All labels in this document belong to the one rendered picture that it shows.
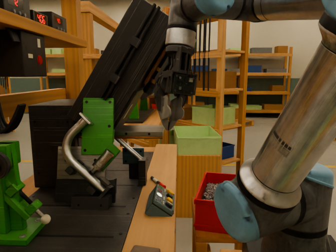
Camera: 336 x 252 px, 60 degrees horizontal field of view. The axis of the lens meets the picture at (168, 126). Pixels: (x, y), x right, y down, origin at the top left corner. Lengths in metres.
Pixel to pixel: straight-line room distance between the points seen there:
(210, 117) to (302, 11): 3.12
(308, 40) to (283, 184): 10.29
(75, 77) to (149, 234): 1.25
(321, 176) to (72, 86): 1.57
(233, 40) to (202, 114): 6.55
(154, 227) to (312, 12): 0.69
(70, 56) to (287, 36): 9.14
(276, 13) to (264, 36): 9.65
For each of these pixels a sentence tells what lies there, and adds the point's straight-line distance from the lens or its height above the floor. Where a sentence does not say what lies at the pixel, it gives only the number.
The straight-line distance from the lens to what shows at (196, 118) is 3.86.
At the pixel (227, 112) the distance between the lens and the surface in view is 3.83.
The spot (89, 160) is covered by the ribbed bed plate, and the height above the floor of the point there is 1.05.
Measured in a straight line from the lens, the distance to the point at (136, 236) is 0.90.
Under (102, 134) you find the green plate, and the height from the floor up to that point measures 1.14.
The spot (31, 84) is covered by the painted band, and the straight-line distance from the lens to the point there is 11.29.
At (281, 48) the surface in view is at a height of 2.17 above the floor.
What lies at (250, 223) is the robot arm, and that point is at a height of 1.11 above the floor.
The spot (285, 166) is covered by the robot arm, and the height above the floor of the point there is 1.22.
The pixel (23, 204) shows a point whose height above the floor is 0.99.
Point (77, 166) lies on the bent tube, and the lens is 1.08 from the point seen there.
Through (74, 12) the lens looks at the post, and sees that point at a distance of 1.95.
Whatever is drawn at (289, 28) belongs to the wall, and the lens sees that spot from 10.59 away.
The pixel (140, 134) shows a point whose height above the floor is 1.12.
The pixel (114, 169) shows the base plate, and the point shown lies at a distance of 1.46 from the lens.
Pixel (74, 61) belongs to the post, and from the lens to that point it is 1.92.
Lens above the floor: 1.36
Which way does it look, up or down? 10 degrees down
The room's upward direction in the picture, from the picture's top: straight up
